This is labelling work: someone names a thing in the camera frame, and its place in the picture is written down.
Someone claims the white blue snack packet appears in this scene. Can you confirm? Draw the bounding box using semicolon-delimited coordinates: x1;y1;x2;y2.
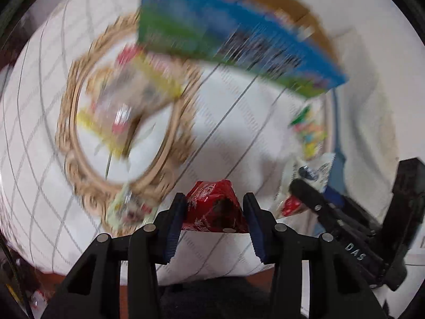
272;152;337;219

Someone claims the white patterned quilt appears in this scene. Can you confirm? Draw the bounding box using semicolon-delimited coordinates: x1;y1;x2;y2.
1;0;302;274

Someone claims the brown cardboard box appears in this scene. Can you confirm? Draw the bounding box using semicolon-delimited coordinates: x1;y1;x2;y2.
138;0;346;98

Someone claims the clear yellow-edged snack packet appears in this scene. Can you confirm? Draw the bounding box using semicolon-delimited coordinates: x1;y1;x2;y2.
77;44;185;158

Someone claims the red shiny snack packet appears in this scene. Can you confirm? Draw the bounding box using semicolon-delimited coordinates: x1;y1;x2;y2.
182;179;249;233

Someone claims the colourful candy zip bag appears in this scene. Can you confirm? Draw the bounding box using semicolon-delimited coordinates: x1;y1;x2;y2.
290;104;327;160

